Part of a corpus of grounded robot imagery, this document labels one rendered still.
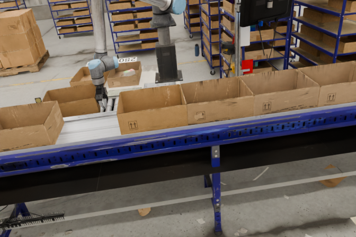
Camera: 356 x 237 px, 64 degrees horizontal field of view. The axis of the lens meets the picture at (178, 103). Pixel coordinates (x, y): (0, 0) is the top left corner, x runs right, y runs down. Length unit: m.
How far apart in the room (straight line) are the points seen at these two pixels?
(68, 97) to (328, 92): 1.90
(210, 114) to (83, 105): 0.99
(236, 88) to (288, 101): 0.37
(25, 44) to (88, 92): 3.73
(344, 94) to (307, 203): 0.98
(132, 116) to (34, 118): 0.72
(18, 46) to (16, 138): 4.43
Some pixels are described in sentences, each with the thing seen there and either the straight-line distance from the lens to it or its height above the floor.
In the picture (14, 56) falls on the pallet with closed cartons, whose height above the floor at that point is 0.34.
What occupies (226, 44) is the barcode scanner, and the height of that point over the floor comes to 1.08.
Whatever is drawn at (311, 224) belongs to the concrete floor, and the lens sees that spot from 2.42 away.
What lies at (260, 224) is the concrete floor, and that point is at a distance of 2.35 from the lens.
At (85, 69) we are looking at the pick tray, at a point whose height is 0.82.
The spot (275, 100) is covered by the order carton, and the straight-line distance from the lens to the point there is 1.75.
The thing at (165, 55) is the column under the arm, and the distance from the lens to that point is 2.60.
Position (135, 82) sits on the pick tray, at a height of 0.78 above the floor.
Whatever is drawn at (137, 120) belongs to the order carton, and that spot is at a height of 0.99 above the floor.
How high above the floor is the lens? 1.81
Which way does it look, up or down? 28 degrees down
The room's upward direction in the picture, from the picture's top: 6 degrees counter-clockwise
